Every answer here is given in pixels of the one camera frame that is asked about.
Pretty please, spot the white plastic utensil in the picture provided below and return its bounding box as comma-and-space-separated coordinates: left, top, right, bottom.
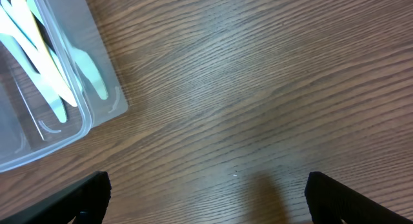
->
1, 7, 77, 107

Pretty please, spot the yellow plastic knife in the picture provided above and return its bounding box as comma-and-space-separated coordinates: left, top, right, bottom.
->
10, 0, 51, 57

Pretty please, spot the light blue plastic knife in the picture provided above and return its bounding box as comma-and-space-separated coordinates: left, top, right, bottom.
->
1, 34, 68, 123

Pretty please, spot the pale blue plastic knife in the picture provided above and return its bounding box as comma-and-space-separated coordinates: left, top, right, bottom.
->
26, 0, 108, 100

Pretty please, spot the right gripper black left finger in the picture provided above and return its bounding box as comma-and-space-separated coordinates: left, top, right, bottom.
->
1, 171, 112, 224

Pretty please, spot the right clear plastic container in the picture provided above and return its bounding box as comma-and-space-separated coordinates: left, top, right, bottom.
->
1, 0, 128, 172

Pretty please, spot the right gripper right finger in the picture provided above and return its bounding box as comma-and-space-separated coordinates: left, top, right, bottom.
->
305, 172, 412, 224

